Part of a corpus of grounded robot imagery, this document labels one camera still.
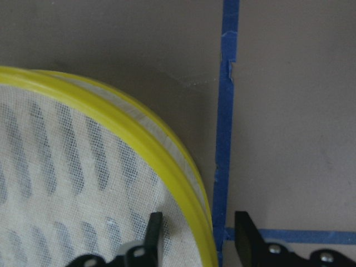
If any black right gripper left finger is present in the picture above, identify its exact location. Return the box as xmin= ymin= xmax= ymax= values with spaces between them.
xmin=144 ymin=212 xmax=163 ymax=266

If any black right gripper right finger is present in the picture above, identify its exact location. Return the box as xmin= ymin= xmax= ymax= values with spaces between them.
xmin=234 ymin=211 xmax=266 ymax=267

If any yellow steamer basket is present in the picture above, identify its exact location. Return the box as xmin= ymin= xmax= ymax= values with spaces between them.
xmin=1 ymin=67 xmax=218 ymax=266

